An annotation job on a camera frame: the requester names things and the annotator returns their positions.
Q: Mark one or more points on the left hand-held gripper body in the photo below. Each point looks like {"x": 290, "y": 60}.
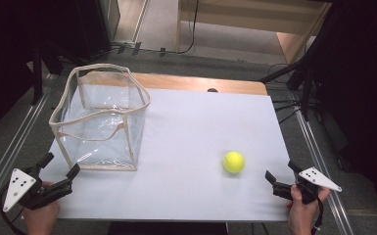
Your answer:
{"x": 29, "y": 194}

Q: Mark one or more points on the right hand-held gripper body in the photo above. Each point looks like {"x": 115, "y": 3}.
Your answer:
{"x": 316, "y": 178}

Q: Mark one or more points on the clear plastic storage bag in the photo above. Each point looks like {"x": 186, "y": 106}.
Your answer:
{"x": 101, "y": 143}

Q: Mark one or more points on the yellow tennis ball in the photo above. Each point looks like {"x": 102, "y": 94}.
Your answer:
{"x": 234, "y": 162}

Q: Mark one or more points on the person's left hand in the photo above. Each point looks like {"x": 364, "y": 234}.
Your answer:
{"x": 42, "y": 217}

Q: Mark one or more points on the person's right hand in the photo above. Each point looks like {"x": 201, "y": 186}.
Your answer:
{"x": 302, "y": 217}

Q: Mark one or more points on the white table mat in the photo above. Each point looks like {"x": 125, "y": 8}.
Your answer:
{"x": 189, "y": 140}

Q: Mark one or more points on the black tripod stand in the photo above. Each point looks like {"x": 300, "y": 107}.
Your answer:
{"x": 303, "y": 68}

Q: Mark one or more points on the wooden table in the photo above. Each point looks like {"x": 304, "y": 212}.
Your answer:
{"x": 189, "y": 83}

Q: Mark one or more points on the light wooden furniture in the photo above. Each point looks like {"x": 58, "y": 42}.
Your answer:
{"x": 241, "y": 16}

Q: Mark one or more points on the metal floor rail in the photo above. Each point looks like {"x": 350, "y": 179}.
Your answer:
{"x": 9, "y": 156}
{"x": 320, "y": 163}

